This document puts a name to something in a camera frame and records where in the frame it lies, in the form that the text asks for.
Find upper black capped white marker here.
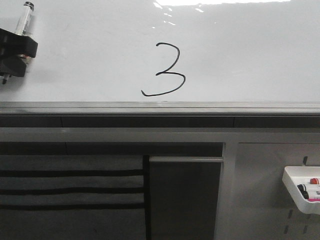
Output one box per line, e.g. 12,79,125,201
297,184,320,192

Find dark grey hanging panel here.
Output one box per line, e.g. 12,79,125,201
149,156,223,240

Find lower black capped white marker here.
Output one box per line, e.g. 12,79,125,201
301,191,320,200

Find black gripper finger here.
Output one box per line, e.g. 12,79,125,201
0,55,27,77
0,28,38,59

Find white whiteboard with aluminium frame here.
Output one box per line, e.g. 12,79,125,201
0,0,320,115

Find black taped whiteboard marker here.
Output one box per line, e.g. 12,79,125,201
1,1,35,85

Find magenta marker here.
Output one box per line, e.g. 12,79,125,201
307,198,320,202

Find grey fabric organiser black straps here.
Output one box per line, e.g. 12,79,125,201
0,154,146,240

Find white plastic marker tray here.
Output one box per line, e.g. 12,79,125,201
282,166,320,215

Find black capped white marker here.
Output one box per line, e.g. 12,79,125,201
301,191,320,200
297,184,320,192

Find red capped white marker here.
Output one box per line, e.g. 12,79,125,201
309,177,320,185

